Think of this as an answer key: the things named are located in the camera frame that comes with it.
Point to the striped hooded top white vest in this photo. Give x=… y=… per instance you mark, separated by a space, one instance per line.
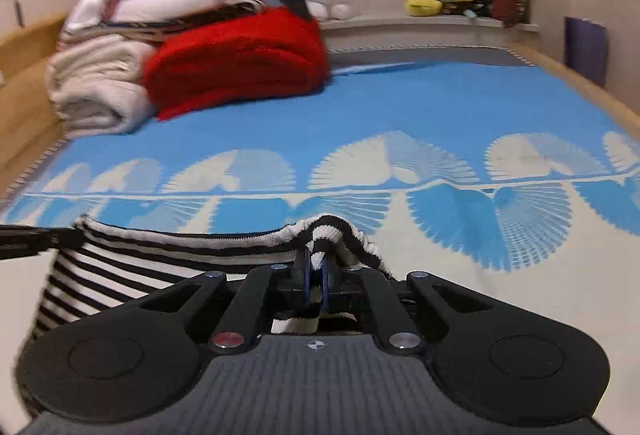
x=165 y=260

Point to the purple box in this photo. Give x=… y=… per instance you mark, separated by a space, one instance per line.
x=586 y=52

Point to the white folded quilt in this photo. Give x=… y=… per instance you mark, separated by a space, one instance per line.
x=95 y=85

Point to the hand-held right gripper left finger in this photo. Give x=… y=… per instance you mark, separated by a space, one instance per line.
x=250 y=305

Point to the blue white patterned blanket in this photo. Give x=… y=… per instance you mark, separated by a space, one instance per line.
x=400 y=115

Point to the dark starry folded cloth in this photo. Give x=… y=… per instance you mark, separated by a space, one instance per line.
x=165 y=26

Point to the pink white folded cloth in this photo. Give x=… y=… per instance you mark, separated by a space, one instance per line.
x=97 y=0

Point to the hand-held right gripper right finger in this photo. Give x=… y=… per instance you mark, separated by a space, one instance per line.
x=385 y=310

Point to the wooden headboard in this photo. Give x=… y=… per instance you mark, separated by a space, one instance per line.
x=25 y=80

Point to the red folded blanket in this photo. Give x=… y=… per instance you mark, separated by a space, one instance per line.
x=235 y=60

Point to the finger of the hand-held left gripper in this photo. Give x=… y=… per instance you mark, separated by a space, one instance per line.
x=35 y=242

